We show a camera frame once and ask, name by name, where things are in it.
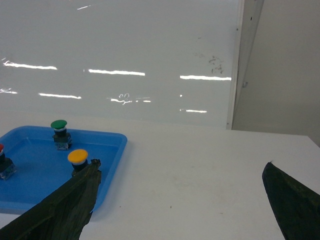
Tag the green push button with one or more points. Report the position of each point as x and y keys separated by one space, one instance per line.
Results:
x=62 y=138

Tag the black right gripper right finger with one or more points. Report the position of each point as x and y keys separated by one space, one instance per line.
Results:
x=295 y=206

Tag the red push button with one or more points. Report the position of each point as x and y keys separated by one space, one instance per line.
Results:
x=7 y=167

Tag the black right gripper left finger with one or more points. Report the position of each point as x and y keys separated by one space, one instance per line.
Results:
x=63 y=214

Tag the yellow push button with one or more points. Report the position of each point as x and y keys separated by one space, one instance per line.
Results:
x=78 y=160

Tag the white glossy back panel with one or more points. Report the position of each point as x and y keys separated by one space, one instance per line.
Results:
x=168 y=61

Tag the blue plastic tray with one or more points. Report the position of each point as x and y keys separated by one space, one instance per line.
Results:
x=41 y=168

